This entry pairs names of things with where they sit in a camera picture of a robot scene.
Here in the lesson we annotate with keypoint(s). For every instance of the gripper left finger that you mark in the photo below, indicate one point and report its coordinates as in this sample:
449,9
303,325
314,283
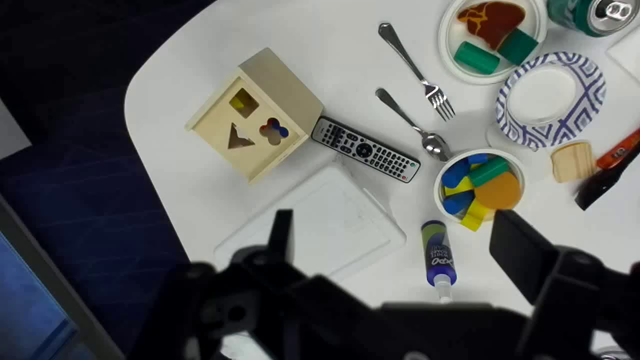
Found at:
280,310

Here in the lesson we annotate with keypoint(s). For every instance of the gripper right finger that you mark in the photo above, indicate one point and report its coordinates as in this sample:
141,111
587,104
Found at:
575,290

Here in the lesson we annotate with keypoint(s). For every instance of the white rectangular lid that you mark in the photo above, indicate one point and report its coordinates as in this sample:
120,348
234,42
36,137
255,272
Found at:
330,220

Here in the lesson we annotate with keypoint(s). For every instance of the dark brown spatula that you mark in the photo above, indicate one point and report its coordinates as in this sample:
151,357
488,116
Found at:
600,187

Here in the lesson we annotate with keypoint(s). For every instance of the yellow block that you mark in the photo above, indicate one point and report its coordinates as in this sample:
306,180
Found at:
460,187
475,215

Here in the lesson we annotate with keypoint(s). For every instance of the orange disc block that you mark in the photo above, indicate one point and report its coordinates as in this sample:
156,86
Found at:
498,191

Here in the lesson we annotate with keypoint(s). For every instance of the wooden toy toast slice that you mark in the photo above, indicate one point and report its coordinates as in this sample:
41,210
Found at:
573,161

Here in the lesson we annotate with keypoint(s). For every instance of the white bowl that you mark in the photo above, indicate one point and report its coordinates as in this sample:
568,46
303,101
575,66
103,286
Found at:
520,172

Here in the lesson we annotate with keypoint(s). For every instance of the orange marker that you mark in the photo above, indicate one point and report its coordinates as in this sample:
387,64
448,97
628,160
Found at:
617,152

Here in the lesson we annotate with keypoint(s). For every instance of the blue cylinder block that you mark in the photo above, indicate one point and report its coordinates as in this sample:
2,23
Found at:
455,173
457,202

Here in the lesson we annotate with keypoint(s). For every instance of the green cylinder block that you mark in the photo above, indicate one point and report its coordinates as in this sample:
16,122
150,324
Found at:
487,171
476,57
517,46

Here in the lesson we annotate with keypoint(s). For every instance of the small blue block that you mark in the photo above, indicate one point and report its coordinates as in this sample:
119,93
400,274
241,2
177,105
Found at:
477,159

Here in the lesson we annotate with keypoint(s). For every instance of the black remote control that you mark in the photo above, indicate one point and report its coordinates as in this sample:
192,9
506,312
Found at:
365,149

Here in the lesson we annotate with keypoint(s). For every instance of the blue patterned paper bowl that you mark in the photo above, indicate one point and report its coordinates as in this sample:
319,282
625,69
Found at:
545,95

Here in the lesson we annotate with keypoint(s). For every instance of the silver spoon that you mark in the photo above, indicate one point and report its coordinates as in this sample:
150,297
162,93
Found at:
434,144

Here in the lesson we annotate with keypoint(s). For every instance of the wooden shape sorter box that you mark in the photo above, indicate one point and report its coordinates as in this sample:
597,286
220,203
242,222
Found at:
285,90

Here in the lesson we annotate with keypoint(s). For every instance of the white paper sheet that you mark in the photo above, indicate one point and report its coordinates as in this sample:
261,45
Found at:
629,52

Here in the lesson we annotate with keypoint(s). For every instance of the green soda can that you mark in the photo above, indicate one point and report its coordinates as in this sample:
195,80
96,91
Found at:
575,12

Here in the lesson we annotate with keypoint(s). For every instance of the brown toy steak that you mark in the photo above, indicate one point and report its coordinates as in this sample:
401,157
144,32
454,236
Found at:
495,22

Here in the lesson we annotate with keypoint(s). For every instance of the silver fork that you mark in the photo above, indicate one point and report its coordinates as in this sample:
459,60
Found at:
407,57

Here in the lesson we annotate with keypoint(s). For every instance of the white round plate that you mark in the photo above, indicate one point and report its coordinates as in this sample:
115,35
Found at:
452,35

